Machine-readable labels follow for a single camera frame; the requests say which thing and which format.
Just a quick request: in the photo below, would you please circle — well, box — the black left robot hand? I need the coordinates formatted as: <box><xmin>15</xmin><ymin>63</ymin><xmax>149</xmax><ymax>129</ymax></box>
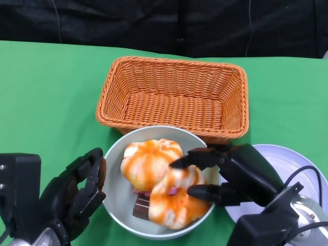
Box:
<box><xmin>38</xmin><ymin>147</ymin><xmax>107</xmax><ymax>241</ymax></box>

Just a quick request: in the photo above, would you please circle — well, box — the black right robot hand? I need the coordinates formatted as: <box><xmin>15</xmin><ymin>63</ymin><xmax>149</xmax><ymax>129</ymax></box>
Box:
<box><xmin>169</xmin><ymin>142</ymin><xmax>285</xmax><ymax>208</ymax></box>

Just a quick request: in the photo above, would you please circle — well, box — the pale green bowl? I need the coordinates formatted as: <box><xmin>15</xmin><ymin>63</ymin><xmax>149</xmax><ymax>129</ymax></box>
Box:
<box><xmin>101</xmin><ymin>125</ymin><xmax>221</xmax><ymax>240</ymax></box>

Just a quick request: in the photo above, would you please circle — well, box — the orange striped ring bread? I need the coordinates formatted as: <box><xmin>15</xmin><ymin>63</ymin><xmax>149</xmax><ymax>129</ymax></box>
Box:
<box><xmin>148</xmin><ymin>165</ymin><xmax>214</xmax><ymax>230</ymax></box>

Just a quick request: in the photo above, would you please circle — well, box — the orange striped round bread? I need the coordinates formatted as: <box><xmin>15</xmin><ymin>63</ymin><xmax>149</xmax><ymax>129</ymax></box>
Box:
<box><xmin>120</xmin><ymin>139</ymin><xmax>183</xmax><ymax>192</ymax></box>

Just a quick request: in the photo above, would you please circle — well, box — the lilac round plate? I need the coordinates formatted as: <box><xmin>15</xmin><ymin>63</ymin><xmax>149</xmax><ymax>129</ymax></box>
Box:
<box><xmin>222</xmin><ymin>143</ymin><xmax>328</xmax><ymax>228</ymax></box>

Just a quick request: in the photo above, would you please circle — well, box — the brown chocolate cake slice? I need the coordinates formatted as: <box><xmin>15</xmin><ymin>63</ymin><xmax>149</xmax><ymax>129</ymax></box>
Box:
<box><xmin>132</xmin><ymin>196</ymin><xmax>151</xmax><ymax>220</ymax></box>

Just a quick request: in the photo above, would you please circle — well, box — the orange wicker basket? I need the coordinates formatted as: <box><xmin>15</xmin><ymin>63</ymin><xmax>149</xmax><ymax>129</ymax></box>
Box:
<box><xmin>95</xmin><ymin>56</ymin><xmax>250</xmax><ymax>145</ymax></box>

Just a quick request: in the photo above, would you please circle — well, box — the green tablecloth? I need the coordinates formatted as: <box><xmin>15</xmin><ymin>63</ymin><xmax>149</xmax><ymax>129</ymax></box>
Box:
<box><xmin>0</xmin><ymin>39</ymin><xmax>328</xmax><ymax>246</ymax></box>

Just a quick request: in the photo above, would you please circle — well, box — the black backdrop cloth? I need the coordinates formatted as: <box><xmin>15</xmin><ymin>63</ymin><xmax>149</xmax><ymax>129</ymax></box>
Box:
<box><xmin>0</xmin><ymin>0</ymin><xmax>328</xmax><ymax>60</ymax></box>

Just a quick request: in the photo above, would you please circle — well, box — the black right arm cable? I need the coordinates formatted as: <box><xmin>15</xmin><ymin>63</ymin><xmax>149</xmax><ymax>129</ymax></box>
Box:
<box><xmin>280</xmin><ymin>165</ymin><xmax>323</xmax><ymax>207</ymax></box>

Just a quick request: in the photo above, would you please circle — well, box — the thin white hanging cable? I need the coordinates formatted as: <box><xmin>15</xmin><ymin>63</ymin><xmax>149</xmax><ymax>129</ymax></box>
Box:
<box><xmin>52</xmin><ymin>0</ymin><xmax>63</xmax><ymax>44</ymax></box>
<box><xmin>245</xmin><ymin>0</ymin><xmax>254</xmax><ymax>57</ymax></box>

